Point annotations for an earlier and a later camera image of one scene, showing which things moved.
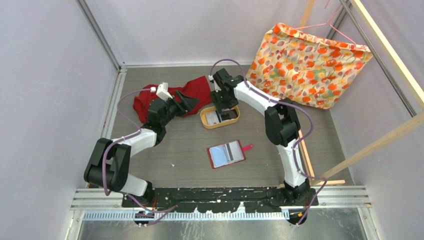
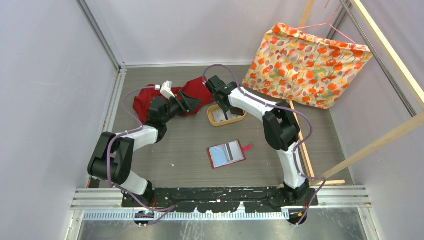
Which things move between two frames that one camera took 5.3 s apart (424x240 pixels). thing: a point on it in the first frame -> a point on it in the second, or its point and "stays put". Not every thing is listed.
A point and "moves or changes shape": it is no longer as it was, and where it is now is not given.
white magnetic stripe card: (233, 152) stays put
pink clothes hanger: (329, 22) stays put
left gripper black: (186, 103) stays put
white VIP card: (212, 118) moves or changes shape
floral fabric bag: (290, 63) stays put
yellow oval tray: (222, 123) moves or changes shape
